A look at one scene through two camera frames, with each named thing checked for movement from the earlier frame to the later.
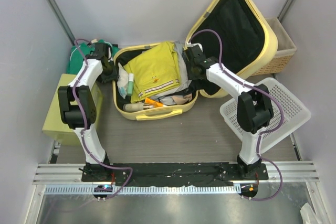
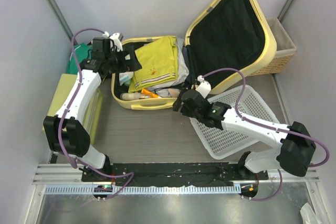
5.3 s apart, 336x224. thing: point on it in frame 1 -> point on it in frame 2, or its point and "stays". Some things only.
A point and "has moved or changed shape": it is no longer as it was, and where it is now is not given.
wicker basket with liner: (280, 61) stays
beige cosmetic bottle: (136, 107) -> (135, 96)
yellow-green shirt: (154, 69) has moved or changed shape
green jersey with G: (75, 59) stays
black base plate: (214, 174) stays
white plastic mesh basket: (290, 116) -> (219, 143)
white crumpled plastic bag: (308, 215) stays
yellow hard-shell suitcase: (231, 36) has moved or changed shape
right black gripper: (191, 76) -> (177, 104)
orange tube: (156, 104) -> (150, 94)
